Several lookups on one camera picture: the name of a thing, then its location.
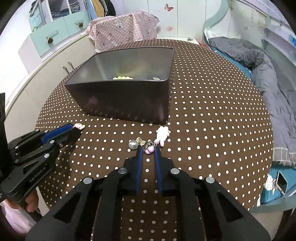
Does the pink bunny pearl keychain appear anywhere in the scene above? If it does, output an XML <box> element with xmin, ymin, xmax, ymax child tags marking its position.
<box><xmin>128</xmin><ymin>126</ymin><xmax>171</xmax><ymax>155</ymax></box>

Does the pink bear charm keychain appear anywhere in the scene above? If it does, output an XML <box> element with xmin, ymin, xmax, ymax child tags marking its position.
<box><xmin>73</xmin><ymin>123</ymin><xmax>86</xmax><ymax>130</ymax></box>

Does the person's left hand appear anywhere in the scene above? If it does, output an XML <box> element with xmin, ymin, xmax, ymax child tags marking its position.
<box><xmin>5</xmin><ymin>189</ymin><xmax>39</xmax><ymax>212</ymax></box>

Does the beige low cabinet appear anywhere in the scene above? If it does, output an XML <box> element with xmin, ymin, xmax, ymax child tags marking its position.
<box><xmin>4</xmin><ymin>32</ymin><xmax>98</xmax><ymax>126</ymax></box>

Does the silver metal tin box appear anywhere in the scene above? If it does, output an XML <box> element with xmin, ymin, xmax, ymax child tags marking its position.
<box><xmin>65</xmin><ymin>47</ymin><xmax>175</xmax><ymax>125</ymax></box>

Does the purple stair shelf unit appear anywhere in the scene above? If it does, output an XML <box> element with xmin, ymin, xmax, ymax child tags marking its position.
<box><xmin>18</xmin><ymin>1</ymin><xmax>90</xmax><ymax>73</ymax></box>

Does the pink checkered cloth cover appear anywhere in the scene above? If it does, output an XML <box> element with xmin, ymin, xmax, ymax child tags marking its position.
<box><xmin>85</xmin><ymin>11</ymin><xmax>159</xmax><ymax>53</ymax></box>

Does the teal bed sheet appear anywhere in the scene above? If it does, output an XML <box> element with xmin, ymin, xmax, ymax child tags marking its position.
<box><xmin>210</xmin><ymin>47</ymin><xmax>251</xmax><ymax>79</ymax></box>

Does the white smartphone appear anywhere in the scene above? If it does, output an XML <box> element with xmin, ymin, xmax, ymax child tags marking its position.
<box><xmin>275</xmin><ymin>171</ymin><xmax>288</xmax><ymax>195</ymax></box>

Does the metal stair handrail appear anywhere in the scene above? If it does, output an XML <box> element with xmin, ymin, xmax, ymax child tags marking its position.
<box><xmin>29</xmin><ymin>0</ymin><xmax>46</xmax><ymax>29</ymax></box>

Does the white wardrobe with butterflies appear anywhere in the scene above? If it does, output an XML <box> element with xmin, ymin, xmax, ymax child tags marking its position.
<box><xmin>121</xmin><ymin>0</ymin><xmax>222</xmax><ymax>42</ymax></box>

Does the hanging clothes row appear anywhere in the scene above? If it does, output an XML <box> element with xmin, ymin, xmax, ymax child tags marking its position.
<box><xmin>86</xmin><ymin>0</ymin><xmax>116</xmax><ymax>20</ymax></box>

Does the grey duvet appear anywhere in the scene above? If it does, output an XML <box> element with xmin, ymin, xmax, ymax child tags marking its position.
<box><xmin>208</xmin><ymin>37</ymin><xmax>295</xmax><ymax>168</ymax></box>

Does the teal bunk bed frame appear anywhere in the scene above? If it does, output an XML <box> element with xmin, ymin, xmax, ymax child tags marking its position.
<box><xmin>203</xmin><ymin>1</ymin><xmax>295</xmax><ymax>213</ymax></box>

